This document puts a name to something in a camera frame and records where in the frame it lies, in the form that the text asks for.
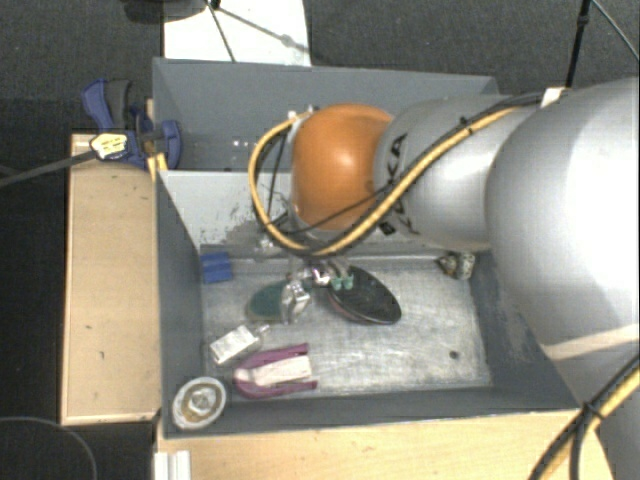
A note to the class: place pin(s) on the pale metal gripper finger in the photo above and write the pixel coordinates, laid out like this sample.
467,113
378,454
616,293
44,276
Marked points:
286,308
301,295

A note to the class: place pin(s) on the grey metal bin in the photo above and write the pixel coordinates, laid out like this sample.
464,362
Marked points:
400,348

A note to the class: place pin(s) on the blue ribbed sponge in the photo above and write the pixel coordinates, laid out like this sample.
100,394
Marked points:
216,267

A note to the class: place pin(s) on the mottled grey stone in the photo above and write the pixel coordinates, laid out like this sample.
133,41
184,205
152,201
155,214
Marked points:
457,265

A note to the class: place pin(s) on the dark green oval disc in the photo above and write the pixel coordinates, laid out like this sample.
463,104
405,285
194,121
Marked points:
266,302

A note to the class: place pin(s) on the small silver box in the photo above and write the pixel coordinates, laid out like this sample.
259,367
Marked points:
235,344

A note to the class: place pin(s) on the pale wood flat board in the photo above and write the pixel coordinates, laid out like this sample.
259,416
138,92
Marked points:
112,288

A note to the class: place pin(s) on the round white and grey lid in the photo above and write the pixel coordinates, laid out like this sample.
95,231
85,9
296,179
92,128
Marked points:
199,403

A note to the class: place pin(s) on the black oval dish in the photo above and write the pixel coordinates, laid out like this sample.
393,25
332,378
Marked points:
372,303

